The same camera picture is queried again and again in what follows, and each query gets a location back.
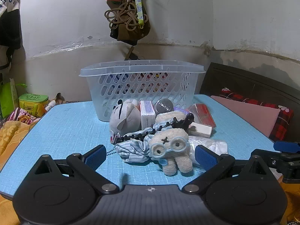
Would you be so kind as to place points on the black and white garment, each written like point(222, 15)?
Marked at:
point(9, 28)

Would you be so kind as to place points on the pink pillow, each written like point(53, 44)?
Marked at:
point(246, 112)

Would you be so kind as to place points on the round silver tin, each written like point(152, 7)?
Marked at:
point(164, 106)

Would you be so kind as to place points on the red box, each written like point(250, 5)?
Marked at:
point(202, 114)

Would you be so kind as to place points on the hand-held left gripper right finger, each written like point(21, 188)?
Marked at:
point(206, 157)

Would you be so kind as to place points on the white box with purple label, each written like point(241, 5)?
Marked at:
point(147, 119)

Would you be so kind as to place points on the olive hanging bag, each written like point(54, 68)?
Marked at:
point(126, 34)

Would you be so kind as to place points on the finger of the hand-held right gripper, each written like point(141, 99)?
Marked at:
point(287, 146)
point(289, 166)

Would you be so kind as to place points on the green and yellow box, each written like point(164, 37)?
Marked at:
point(32, 105)

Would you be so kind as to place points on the dark wooden headboard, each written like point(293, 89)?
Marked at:
point(234, 79)

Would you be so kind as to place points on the grey plush toy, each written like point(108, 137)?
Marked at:
point(124, 119)

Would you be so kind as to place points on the orange patterned blanket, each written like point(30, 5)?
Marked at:
point(11, 136)

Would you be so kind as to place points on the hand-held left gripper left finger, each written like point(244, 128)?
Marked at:
point(95, 157)

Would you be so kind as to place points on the wooden socket board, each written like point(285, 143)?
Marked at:
point(128, 52)

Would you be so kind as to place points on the clear plastic packet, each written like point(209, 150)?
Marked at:
point(211, 144)

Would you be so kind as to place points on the beige plush toy with goggles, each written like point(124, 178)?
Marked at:
point(168, 140)

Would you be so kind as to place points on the beige fluffy scrunchie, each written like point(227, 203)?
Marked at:
point(166, 117)

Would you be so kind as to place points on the blue white striped scrunchie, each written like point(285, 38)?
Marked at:
point(133, 148)

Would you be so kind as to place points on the black hair claw clip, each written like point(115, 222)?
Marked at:
point(187, 120)

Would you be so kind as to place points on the clear plastic lattice basket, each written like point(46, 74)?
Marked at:
point(140, 66)

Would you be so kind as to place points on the pack of white bottles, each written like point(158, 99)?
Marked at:
point(50, 105)

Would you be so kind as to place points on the black charger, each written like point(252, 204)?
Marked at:
point(134, 56)

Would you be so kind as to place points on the floral blanket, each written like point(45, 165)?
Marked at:
point(21, 117)

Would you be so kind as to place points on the red plaid pillow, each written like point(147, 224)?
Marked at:
point(284, 119)

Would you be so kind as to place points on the green shopping bag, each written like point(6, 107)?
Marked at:
point(5, 98)

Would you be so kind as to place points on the long black toothed hair clip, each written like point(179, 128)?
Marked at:
point(138, 136)

